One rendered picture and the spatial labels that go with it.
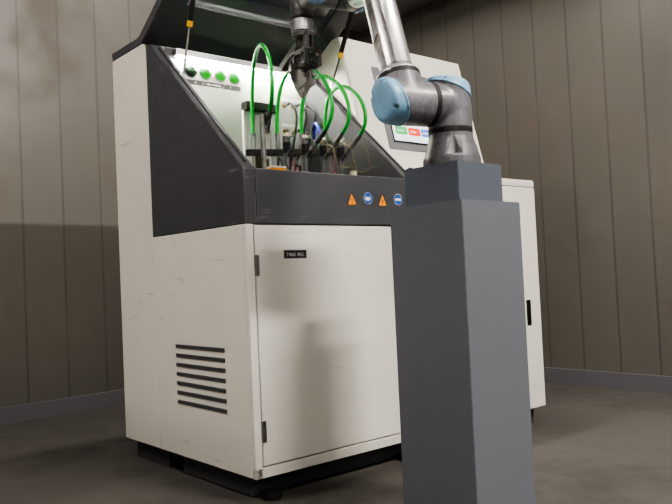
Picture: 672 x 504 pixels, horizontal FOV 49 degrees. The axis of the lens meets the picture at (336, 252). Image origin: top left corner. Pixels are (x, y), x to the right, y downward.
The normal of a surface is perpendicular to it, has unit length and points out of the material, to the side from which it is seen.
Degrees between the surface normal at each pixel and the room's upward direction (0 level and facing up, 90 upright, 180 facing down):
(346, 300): 90
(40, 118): 90
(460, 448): 90
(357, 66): 76
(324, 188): 90
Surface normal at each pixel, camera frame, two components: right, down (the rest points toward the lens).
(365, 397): 0.65, -0.05
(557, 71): -0.75, 0.01
